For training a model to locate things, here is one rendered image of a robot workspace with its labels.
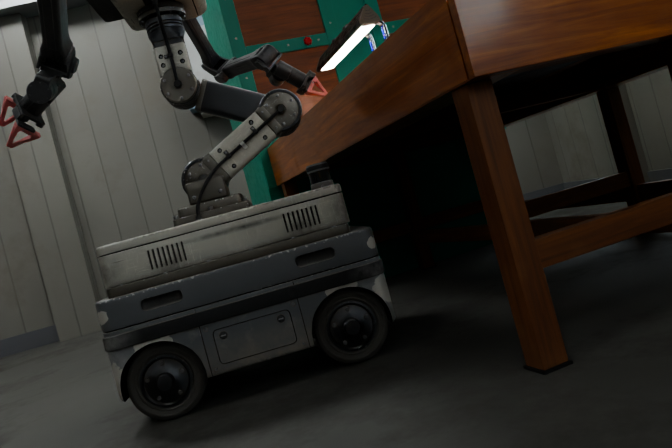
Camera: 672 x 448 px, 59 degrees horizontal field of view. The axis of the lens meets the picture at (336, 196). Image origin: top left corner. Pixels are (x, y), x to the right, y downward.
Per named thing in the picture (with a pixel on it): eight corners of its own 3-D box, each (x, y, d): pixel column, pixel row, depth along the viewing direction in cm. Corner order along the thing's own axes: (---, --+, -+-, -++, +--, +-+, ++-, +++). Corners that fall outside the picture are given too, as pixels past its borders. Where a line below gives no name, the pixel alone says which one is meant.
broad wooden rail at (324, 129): (468, 80, 112) (442, -14, 113) (276, 186, 284) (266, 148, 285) (521, 69, 116) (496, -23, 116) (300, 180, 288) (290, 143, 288)
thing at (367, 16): (361, 23, 220) (356, 5, 220) (316, 73, 279) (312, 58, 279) (380, 20, 222) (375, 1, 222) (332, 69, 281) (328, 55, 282)
